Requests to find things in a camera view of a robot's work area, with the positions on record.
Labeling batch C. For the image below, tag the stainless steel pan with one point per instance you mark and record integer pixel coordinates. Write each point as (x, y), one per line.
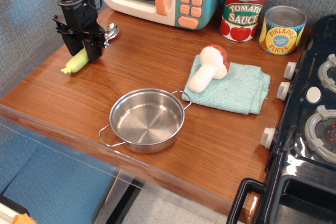
(146, 121)

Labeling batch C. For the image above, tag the orange object in corner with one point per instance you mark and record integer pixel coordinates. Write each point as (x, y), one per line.
(13, 213)

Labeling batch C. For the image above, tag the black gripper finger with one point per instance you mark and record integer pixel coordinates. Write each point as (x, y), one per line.
(74, 42)
(93, 50)

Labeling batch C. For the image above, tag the tomato sauce can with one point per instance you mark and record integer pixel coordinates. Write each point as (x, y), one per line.
(240, 19)

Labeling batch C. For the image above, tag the pineapple slices can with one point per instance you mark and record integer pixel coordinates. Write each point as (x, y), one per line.
(282, 30)

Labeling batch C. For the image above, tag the plush white brown mushroom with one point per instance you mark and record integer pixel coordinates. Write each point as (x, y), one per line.
(215, 64)

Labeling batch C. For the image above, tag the spoon with green handle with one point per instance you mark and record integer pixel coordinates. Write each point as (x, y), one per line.
(78, 61)

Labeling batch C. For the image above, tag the black toy stove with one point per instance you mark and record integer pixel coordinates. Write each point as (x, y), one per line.
(300, 171)

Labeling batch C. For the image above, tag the light blue folded cloth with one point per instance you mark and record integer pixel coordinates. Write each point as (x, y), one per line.
(243, 90)

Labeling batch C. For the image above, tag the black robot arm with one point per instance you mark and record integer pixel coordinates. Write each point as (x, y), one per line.
(79, 28)

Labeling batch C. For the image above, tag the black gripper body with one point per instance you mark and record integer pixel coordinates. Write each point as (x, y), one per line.
(81, 16)

